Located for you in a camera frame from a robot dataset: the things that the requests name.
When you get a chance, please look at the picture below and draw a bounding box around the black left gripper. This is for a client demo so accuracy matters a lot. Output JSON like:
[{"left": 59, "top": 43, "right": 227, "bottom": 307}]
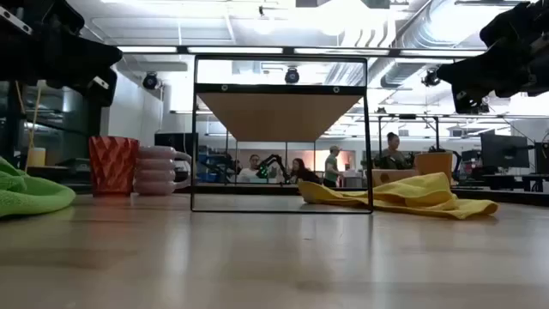
[{"left": 0, "top": 0, "right": 124, "bottom": 107}]

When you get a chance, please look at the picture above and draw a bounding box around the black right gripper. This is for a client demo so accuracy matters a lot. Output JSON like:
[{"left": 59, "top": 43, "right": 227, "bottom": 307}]
[{"left": 437, "top": 0, "right": 549, "bottom": 115}]

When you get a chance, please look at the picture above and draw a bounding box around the tan terracotta cup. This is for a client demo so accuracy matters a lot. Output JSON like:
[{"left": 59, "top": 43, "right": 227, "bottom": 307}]
[{"left": 413, "top": 151, "right": 454, "bottom": 176}]

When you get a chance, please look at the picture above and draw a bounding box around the red faceted plastic cup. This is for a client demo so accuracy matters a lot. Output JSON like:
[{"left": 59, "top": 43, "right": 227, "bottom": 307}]
[{"left": 88, "top": 136, "right": 141, "bottom": 197}]

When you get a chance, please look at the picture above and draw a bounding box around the pink ribbed mug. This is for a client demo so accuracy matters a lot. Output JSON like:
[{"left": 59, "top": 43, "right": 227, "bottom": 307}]
[{"left": 133, "top": 145, "right": 193, "bottom": 197}]

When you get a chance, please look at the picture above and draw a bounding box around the black monitor on arm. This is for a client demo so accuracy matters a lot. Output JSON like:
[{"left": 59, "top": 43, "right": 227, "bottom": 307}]
[
  {"left": 480, "top": 132, "right": 531, "bottom": 169},
  {"left": 534, "top": 141, "right": 549, "bottom": 175}
]

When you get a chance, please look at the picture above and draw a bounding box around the black-framed wooden shelf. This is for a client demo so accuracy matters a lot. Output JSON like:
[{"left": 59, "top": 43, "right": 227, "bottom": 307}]
[{"left": 190, "top": 54, "right": 374, "bottom": 215}]

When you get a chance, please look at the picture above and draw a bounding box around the black box device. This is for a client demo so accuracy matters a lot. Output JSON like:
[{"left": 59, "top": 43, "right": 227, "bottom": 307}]
[{"left": 55, "top": 157, "right": 94, "bottom": 173}]

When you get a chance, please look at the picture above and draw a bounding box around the black standing desk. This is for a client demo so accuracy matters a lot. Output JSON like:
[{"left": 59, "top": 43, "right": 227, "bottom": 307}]
[{"left": 482, "top": 173, "right": 549, "bottom": 193}]

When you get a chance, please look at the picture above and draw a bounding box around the pale yellow cylinder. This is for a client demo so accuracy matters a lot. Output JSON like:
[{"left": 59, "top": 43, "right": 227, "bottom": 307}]
[{"left": 26, "top": 147, "right": 47, "bottom": 168}]

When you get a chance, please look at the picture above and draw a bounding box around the black monitor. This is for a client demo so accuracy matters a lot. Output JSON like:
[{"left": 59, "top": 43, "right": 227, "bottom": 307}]
[{"left": 154, "top": 131, "right": 195, "bottom": 149}]

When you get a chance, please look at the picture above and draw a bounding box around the person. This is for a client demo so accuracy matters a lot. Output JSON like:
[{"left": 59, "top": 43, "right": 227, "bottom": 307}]
[
  {"left": 322, "top": 145, "right": 343, "bottom": 188},
  {"left": 289, "top": 157, "right": 322, "bottom": 185},
  {"left": 372, "top": 131, "right": 413, "bottom": 171},
  {"left": 237, "top": 154, "right": 262, "bottom": 184}
]

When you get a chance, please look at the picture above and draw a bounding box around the yellow microfibre cloth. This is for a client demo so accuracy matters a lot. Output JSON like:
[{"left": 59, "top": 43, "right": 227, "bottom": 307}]
[{"left": 298, "top": 172, "right": 499, "bottom": 221}]

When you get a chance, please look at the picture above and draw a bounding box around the cardboard box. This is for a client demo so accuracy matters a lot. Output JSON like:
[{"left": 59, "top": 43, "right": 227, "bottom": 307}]
[{"left": 371, "top": 168, "right": 419, "bottom": 188}]

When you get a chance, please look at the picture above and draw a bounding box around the green microfibre cloth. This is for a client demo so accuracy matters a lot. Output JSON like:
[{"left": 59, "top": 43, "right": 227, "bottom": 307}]
[{"left": 0, "top": 154, "right": 77, "bottom": 219}]

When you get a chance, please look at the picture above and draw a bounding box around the rig light bar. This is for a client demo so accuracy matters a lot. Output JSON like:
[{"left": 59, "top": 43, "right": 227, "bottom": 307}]
[{"left": 116, "top": 44, "right": 488, "bottom": 58}]

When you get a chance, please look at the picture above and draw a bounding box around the black rig camera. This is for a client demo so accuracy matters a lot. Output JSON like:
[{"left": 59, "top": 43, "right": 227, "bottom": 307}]
[{"left": 421, "top": 68, "right": 443, "bottom": 88}]

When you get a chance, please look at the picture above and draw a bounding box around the black background rig frame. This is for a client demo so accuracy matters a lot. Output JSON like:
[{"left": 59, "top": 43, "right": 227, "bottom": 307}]
[{"left": 376, "top": 112, "right": 442, "bottom": 157}]

